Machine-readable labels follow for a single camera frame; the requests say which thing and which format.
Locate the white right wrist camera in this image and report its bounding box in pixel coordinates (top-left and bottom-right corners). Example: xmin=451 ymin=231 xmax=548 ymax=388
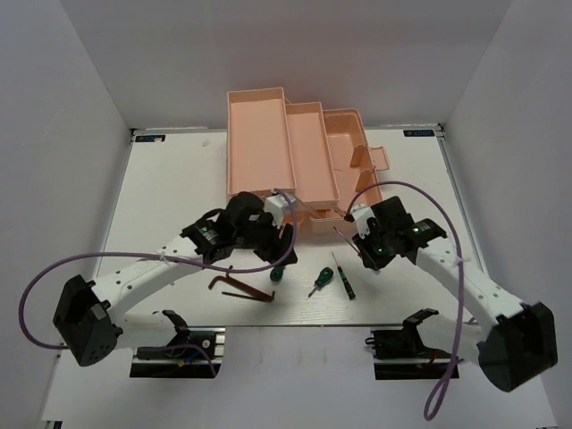
xmin=344 ymin=204 xmax=375 ymax=239

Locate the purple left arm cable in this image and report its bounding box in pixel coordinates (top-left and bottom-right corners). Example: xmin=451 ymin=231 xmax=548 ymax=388
xmin=17 ymin=187 xmax=299 ymax=376

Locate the small brown hex key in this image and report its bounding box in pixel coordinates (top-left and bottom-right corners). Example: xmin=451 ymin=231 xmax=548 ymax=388
xmin=221 ymin=291 xmax=274 ymax=303

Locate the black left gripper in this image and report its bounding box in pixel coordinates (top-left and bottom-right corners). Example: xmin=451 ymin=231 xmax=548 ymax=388
xmin=234 ymin=208 xmax=299 ymax=267

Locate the white front cover panel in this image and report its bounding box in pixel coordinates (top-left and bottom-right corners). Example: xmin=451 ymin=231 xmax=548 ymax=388
xmin=43 ymin=327 xmax=555 ymax=428

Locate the large brown hex key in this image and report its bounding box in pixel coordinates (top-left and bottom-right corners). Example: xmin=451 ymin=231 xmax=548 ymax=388
xmin=208 ymin=272 xmax=275 ymax=299

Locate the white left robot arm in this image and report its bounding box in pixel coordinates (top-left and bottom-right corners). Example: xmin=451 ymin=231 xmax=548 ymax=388
xmin=53 ymin=190 xmax=298 ymax=366

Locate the black green precision screwdriver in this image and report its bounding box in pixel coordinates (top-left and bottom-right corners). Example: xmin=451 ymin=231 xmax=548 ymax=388
xmin=332 ymin=254 xmax=356 ymax=300

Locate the blue handled precision screwdriver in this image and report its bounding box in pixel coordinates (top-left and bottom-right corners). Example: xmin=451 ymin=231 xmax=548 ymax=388
xmin=333 ymin=226 xmax=361 ymax=257

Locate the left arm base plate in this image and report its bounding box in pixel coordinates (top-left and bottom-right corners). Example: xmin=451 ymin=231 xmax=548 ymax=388
xmin=130 ymin=328 xmax=225 ymax=379

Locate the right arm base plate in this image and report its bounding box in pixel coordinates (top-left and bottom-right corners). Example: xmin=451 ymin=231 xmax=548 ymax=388
xmin=365 ymin=327 xmax=450 ymax=381

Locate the green stubby flathead screwdriver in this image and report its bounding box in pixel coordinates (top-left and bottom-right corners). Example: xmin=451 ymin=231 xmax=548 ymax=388
xmin=269 ymin=265 xmax=285 ymax=284

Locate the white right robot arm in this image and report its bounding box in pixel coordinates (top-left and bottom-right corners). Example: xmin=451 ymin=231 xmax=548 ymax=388
xmin=349 ymin=197 xmax=558 ymax=392

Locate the pink plastic toolbox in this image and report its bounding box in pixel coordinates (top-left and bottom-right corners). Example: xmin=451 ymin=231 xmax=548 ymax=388
xmin=226 ymin=88 xmax=390 ymax=234

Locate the green stubby phillips screwdriver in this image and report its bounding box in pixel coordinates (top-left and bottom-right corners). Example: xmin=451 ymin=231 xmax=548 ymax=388
xmin=307 ymin=266 xmax=333 ymax=298

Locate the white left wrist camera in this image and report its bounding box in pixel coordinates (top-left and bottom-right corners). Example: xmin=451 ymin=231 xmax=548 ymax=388
xmin=264 ymin=191 xmax=297 ymax=228

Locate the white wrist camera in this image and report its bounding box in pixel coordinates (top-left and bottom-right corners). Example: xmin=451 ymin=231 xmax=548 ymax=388
xmin=264 ymin=191 xmax=297 ymax=228
xmin=344 ymin=204 xmax=375 ymax=239

